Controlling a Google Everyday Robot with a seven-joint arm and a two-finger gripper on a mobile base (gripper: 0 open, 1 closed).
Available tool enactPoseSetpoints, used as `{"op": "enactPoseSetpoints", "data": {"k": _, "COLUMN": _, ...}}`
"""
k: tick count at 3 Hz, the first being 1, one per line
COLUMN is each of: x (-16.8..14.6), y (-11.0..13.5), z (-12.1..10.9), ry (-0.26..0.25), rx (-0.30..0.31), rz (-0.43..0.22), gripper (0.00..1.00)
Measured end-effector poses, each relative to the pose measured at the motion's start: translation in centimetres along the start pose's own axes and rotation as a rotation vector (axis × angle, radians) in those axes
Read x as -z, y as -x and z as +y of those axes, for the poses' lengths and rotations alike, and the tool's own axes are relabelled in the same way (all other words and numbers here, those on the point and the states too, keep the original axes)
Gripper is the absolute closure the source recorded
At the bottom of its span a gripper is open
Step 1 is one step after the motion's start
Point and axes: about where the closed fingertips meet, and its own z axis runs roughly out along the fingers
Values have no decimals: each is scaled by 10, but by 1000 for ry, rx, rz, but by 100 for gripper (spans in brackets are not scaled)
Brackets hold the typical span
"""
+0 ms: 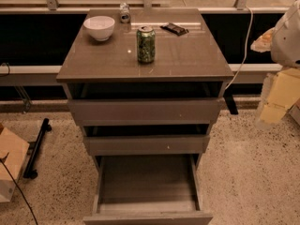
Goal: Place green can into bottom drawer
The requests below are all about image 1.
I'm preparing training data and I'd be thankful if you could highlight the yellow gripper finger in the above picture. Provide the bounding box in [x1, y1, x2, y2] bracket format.
[255, 68, 300, 129]
[250, 28, 274, 53]

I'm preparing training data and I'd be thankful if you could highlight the green soda can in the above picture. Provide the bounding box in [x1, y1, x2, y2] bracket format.
[136, 25, 156, 64]

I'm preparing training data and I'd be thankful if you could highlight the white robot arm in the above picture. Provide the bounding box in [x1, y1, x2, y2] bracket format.
[250, 0, 300, 129]

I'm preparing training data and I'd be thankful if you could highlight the brown drawer cabinet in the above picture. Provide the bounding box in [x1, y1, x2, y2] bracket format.
[55, 7, 235, 171]

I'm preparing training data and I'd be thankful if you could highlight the top drawer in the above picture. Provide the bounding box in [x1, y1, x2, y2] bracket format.
[67, 99, 220, 126]

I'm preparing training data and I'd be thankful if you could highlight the small silver can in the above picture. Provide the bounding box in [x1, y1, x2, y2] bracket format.
[120, 3, 130, 23]

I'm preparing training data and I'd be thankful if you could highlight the open bottom drawer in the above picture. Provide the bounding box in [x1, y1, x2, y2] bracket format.
[83, 155, 213, 225]

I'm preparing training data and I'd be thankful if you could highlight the middle drawer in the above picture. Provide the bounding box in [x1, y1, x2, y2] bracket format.
[83, 135, 210, 156]

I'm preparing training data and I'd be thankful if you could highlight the black snack bar packet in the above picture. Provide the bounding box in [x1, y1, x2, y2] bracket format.
[160, 22, 188, 36]

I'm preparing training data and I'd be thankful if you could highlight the white bowl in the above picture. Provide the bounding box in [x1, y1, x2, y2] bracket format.
[83, 16, 115, 41]

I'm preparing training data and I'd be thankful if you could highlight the black metal stand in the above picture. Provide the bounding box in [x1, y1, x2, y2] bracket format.
[23, 118, 52, 179]

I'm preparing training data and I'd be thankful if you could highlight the cardboard box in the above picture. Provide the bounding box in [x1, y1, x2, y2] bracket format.
[0, 124, 29, 203]

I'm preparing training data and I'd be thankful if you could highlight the white cable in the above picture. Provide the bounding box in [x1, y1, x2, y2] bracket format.
[224, 7, 254, 91]

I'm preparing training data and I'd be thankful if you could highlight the black floor cable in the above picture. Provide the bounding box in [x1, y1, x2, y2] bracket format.
[0, 155, 39, 225]

